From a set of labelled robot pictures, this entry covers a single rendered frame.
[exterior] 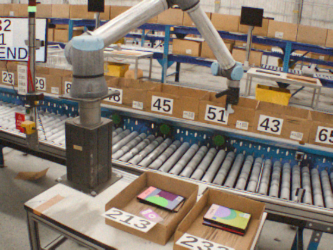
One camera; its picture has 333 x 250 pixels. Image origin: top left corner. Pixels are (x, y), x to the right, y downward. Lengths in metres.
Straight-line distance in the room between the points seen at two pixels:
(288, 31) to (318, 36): 0.60
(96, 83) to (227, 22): 5.45
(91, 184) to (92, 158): 0.15
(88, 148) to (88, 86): 0.29
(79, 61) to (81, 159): 0.47
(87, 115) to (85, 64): 0.24
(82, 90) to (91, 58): 0.15
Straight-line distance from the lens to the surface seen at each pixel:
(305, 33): 6.68
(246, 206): 1.55
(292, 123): 2.24
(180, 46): 6.79
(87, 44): 1.49
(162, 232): 1.30
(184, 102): 2.32
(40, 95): 2.11
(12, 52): 2.36
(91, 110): 1.56
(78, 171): 1.67
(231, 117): 2.26
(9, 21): 2.36
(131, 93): 2.46
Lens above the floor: 1.61
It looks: 19 degrees down
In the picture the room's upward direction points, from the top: 5 degrees clockwise
